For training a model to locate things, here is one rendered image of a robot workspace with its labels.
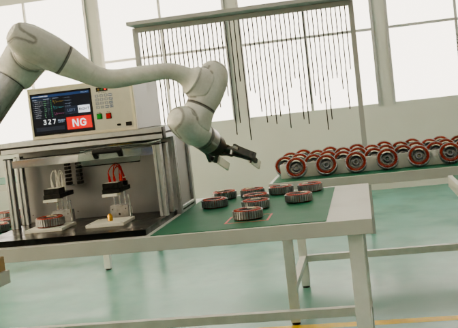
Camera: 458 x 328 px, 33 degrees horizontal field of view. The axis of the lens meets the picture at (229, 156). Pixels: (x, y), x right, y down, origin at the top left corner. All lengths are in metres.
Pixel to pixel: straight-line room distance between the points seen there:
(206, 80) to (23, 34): 0.60
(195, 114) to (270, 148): 6.78
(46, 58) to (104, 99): 0.72
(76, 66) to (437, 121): 7.15
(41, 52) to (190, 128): 0.53
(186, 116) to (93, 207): 0.91
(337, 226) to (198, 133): 0.55
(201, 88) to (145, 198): 0.80
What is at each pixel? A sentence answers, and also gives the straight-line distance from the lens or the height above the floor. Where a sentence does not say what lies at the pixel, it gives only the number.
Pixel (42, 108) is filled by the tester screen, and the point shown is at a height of 1.24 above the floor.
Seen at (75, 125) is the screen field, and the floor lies 1.16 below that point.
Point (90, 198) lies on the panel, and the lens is 3.32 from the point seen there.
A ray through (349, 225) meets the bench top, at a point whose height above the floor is 0.73.
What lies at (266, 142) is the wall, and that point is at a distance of 9.33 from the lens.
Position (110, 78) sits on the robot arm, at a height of 1.29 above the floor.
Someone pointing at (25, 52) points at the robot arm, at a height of 1.40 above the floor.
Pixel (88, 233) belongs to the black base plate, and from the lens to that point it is 2.86.
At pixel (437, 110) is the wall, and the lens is 9.30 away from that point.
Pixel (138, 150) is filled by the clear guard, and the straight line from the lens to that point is 2.85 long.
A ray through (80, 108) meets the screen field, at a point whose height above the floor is 1.22.
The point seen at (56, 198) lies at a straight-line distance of 3.15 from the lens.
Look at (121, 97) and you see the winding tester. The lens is 3.12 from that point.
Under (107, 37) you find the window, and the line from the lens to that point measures 9.75.
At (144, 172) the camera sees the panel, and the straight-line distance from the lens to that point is 3.24.
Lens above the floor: 1.17
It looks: 4 degrees down
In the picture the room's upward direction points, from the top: 6 degrees counter-clockwise
